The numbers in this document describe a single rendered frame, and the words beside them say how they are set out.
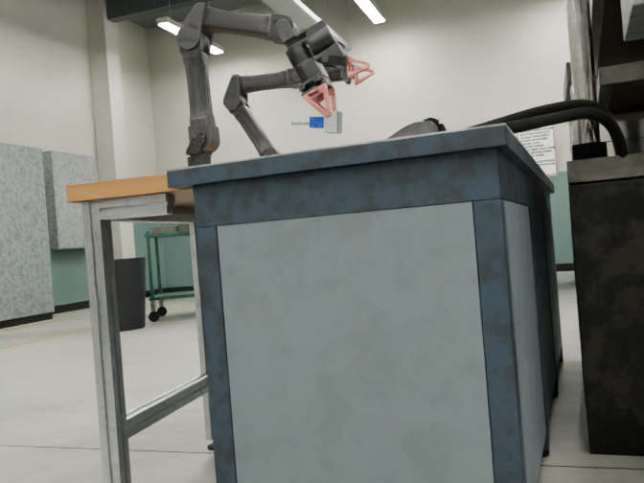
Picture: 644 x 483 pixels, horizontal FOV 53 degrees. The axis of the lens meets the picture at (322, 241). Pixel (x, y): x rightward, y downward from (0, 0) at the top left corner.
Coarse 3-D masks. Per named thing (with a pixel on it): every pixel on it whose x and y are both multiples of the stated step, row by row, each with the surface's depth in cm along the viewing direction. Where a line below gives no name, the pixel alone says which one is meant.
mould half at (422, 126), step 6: (408, 126) 181; (414, 126) 181; (420, 126) 180; (426, 126) 179; (432, 126) 179; (396, 132) 183; (402, 132) 182; (408, 132) 181; (414, 132) 181; (420, 132) 180; (426, 132) 180; (390, 138) 183
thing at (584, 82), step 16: (576, 0) 175; (576, 16) 175; (576, 32) 175; (576, 48) 176; (592, 48) 176; (576, 64) 176; (592, 64) 175; (576, 80) 176; (592, 80) 175; (576, 96) 176; (592, 96) 175; (576, 128) 178; (592, 128) 175; (592, 144) 173
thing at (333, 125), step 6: (336, 114) 163; (342, 114) 168; (312, 120) 166; (318, 120) 165; (324, 120) 164; (330, 120) 164; (336, 120) 164; (312, 126) 166; (318, 126) 166; (324, 126) 165; (330, 126) 164; (336, 126) 164; (330, 132) 165; (336, 132) 164
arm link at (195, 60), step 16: (208, 48) 174; (192, 64) 170; (208, 64) 174; (192, 80) 171; (208, 80) 172; (192, 96) 171; (208, 96) 171; (192, 112) 170; (208, 112) 170; (192, 128) 170; (208, 128) 169; (208, 144) 169
